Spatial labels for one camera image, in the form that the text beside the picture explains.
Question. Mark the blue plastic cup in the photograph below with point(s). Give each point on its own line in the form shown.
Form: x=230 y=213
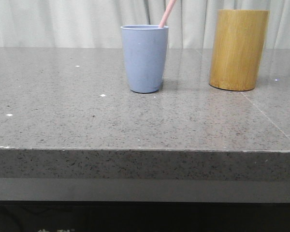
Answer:
x=144 y=49

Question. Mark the bamboo cylindrical holder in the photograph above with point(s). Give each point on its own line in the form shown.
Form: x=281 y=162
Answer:
x=237 y=50

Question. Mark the white curtain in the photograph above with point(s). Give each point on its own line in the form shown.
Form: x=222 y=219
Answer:
x=97 y=23

